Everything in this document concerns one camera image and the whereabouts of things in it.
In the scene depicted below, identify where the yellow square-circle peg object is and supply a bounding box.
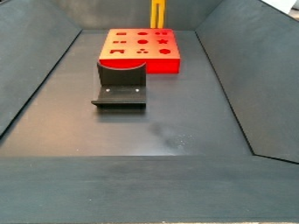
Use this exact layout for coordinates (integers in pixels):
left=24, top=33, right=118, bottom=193
left=151, top=0, right=166, bottom=29

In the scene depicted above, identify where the black curved fixture block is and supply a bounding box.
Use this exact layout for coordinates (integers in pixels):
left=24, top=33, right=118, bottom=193
left=91, top=64, right=146, bottom=108

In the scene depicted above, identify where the red foam shape board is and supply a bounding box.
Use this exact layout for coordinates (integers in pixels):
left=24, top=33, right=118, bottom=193
left=98, top=28, right=182, bottom=74

